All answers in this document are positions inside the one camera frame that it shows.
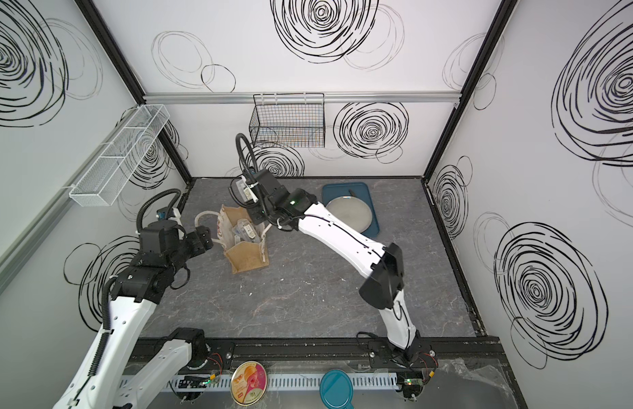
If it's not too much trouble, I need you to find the clear compass case horizontal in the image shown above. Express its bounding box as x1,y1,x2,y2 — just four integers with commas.
232,218,261,244

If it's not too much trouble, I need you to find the canvas tote bag cat print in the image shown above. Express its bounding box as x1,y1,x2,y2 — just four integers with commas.
194,206,271,274

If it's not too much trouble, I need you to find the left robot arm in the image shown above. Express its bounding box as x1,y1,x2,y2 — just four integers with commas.
55,188,214,408

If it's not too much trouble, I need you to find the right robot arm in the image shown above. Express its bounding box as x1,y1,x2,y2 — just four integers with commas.
229,167,421,365

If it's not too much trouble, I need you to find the teal plastic tray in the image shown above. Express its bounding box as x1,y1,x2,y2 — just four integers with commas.
322,182,380,239

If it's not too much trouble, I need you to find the grey round plate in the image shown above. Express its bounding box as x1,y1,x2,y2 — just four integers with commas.
326,196,373,233

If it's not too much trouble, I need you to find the round pink yellow lid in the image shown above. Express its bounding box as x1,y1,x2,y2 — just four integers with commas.
231,361,269,407

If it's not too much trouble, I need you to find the teal round lid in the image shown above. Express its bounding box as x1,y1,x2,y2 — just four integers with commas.
319,369,354,409

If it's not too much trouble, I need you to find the black wire basket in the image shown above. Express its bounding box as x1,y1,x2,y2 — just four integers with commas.
248,93,326,148

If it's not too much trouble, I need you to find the white wire shelf basket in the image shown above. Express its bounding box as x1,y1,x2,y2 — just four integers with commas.
69,104,170,207

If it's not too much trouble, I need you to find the white slotted cable duct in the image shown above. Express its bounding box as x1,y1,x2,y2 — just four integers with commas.
161,373,399,394

